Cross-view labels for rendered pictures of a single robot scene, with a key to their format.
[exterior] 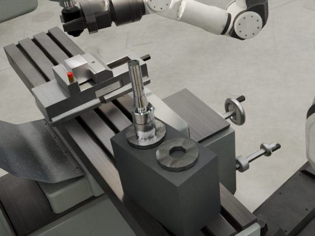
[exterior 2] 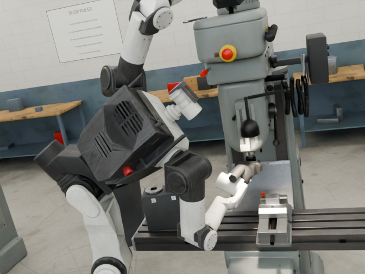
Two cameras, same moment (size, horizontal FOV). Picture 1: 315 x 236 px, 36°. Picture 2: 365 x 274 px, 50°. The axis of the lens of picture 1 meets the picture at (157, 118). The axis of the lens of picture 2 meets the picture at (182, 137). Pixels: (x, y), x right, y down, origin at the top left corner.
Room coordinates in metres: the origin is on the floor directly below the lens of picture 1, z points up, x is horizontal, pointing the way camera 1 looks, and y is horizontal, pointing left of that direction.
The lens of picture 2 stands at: (2.10, -1.21, 1.91)
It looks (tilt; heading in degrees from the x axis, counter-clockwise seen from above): 17 degrees down; 134
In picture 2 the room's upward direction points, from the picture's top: 10 degrees counter-clockwise
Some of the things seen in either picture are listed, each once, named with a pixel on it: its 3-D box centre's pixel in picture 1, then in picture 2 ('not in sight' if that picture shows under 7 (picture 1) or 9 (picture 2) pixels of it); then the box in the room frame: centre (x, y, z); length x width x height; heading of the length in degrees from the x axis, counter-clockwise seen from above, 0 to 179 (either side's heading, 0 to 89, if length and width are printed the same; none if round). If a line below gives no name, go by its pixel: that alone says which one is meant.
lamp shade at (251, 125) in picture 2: not in sight; (249, 127); (1.29, 0.02, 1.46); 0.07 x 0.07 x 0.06
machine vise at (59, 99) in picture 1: (90, 79); (274, 215); (1.25, 0.19, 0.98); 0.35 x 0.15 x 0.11; 116
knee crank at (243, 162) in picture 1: (257, 154); not in sight; (1.28, -0.35, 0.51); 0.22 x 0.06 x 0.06; 116
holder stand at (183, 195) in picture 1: (166, 173); (167, 205); (0.76, 0.00, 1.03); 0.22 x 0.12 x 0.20; 37
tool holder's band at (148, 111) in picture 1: (141, 108); not in sight; (0.80, 0.03, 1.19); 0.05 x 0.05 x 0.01
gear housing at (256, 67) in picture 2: not in sight; (239, 63); (1.15, 0.22, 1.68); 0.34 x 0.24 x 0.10; 116
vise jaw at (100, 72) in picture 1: (95, 66); (272, 210); (1.26, 0.17, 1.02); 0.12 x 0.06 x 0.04; 26
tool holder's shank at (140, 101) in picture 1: (137, 85); not in sight; (0.80, 0.03, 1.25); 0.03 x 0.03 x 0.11
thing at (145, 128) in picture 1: (144, 121); not in sight; (0.80, 0.03, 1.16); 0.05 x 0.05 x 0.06
